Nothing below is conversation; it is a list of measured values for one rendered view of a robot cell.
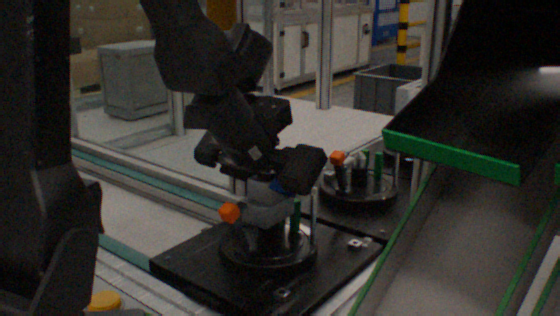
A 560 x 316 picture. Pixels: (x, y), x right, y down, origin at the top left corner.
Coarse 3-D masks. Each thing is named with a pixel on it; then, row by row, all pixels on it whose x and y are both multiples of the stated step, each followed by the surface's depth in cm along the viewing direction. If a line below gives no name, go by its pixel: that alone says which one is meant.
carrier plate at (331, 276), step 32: (224, 224) 81; (320, 224) 81; (160, 256) 72; (192, 256) 72; (320, 256) 72; (352, 256) 72; (224, 288) 65; (256, 288) 65; (288, 288) 65; (320, 288) 65
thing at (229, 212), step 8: (224, 208) 64; (232, 208) 63; (240, 208) 65; (224, 216) 63; (232, 216) 63; (232, 224) 64; (240, 224) 65; (232, 232) 66; (240, 232) 66; (240, 240) 66; (240, 248) 67; (248, 248) 68
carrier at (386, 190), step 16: (352, 160) 103; (368, 160) 94; (320, 176) 100; (352, 176) 90; (368, 176) 95; (384, 176) 95; (320, 192) 90; (336, 192) 87; (352, 192) 88; (368, 192) 88; (384, 192) 88; (400, 192) 93; (304, 208) 86; (320, 208) 86; (336, 208) 86; (352, 208) 85; (368, 208) 85; (384, 208) 86; (400, 208) 86; (336, 224) 81; (352, 224) 81; (368, 224) 81; (384, 224) 81; (384, 240) 76
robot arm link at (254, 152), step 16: (256, 112) 62; (256, 128) 60; (208, 144) 69; (224, 144) 60; (240, 144) 60; (256, 144) 61; (304, 144) 63; (208, 160) 68; (240, 160) 62; (256, 160) 62; (272, 160) 63; (288, 160) 62; (304, 160) 60; (320, 160) 61; (288, 176) 60; (304, 176) 59; (304, 192) 60
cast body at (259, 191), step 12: (252, 180) 68; (264, 180) 68; (252, 192) 69; (264, 192) 68; (276, 192) 68; (252, 204) 68; (264, 204) 68; (276, 204) 68; (288, 204) 70; (252, 216) 68; (264, 216) 67; (276, 216) 69; (288, 216) 71; (264, 228) 68
